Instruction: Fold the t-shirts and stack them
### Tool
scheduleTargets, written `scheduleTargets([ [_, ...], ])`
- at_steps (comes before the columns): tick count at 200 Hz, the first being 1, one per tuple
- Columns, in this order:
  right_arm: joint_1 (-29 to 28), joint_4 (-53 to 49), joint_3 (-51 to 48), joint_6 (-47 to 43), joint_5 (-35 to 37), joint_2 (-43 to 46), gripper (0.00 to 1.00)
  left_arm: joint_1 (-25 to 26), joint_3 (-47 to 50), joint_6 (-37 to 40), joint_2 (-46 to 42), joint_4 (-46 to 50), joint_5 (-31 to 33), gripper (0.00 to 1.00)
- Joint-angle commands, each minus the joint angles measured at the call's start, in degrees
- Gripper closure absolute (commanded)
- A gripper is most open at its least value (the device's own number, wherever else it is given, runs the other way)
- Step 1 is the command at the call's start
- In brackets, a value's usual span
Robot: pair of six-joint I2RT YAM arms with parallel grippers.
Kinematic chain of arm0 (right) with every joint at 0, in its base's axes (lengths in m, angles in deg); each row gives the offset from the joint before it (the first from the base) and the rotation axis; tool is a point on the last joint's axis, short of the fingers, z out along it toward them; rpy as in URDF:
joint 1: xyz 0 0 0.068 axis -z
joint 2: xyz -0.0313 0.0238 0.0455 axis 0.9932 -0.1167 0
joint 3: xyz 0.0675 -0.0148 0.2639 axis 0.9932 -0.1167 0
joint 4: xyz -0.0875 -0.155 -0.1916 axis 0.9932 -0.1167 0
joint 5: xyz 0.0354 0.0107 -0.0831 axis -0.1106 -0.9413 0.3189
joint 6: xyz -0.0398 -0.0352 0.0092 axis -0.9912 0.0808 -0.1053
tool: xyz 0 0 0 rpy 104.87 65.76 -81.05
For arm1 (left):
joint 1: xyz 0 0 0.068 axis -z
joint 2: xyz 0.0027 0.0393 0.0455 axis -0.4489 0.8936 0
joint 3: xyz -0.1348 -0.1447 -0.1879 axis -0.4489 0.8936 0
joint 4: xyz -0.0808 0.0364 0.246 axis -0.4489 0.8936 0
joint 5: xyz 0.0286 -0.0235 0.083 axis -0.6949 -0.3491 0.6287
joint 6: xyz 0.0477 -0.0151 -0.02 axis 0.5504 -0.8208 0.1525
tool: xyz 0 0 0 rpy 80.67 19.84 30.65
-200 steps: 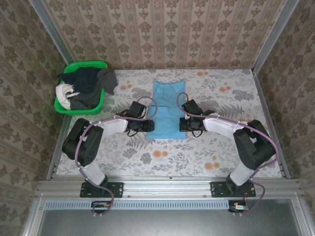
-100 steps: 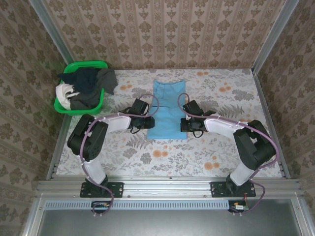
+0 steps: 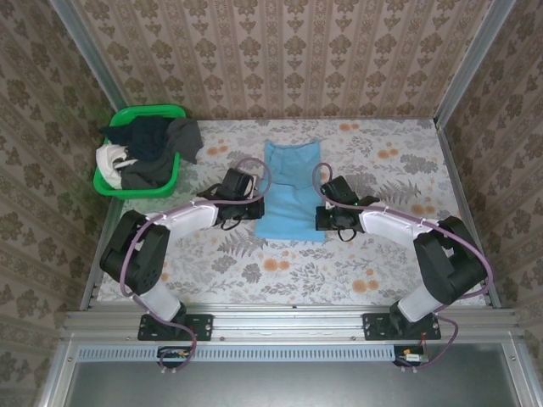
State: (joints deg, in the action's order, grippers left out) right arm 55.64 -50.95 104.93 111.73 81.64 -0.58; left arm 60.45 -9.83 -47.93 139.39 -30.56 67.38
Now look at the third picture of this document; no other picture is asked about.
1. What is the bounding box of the light blue printed t-shirt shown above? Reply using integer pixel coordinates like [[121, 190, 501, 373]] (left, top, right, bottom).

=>
[[255, 139, 327, 243]]

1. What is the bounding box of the green plastic laundry basket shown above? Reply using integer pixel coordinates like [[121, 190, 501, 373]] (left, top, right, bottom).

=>
[[92, 103, 188, 200]]

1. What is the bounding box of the floral patterned table cover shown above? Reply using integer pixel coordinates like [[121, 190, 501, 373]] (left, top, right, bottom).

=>
[[97, 118, 488, 307]]

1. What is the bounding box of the pile of dark clothes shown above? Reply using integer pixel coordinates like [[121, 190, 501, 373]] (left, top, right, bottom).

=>
[[120, 117, 204, 192]]

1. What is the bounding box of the navy blue t-shirt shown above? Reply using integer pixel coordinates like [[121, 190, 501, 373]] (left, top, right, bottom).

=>
[[100, 116, 171, 163]]

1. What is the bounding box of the white t-shirt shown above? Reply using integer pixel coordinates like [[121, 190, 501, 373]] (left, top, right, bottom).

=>
[[95, 143, 137, 190]]

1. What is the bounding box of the small connector circuit board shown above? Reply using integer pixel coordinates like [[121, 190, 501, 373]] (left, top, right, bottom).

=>
[[394, 345, 429, 368], [157, 346, 193, 369]]

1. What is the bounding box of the grey metal sheet panel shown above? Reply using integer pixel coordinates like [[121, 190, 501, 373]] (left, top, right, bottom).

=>
[[63, 343, 522, 407]]

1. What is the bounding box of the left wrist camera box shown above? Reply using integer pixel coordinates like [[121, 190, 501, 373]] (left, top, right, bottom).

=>
[[221, 167, 260, 200]]

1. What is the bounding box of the aluminium front mounting rail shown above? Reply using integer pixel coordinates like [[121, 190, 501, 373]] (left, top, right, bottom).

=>
[[63, 304, 522, 340]]

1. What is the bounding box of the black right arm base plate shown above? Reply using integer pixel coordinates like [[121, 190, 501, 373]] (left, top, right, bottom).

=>
[[363, 312, 442, 342]]

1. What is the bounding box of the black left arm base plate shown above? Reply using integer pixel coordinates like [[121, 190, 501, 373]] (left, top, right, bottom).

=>
[[137, 313, 213, 342]]

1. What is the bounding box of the slotted grey cable duct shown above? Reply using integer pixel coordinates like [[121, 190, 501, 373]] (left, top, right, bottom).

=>
[[78, 344, 425, 362]]

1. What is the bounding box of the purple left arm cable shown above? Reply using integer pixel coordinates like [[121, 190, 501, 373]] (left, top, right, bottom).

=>
[[120, 157, 273, 375]]

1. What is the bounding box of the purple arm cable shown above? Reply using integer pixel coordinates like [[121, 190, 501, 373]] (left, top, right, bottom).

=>
[[120, 157, 273, 375], [312, 163, 495, 374]]

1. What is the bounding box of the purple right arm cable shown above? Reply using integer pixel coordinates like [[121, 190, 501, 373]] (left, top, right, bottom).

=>
[[312, 163, 495, 374]]

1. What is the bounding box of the aluminium frame post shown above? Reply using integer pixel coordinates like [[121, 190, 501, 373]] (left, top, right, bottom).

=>
[[48, 0, 140, 128], [434, 0, 518, 129]]

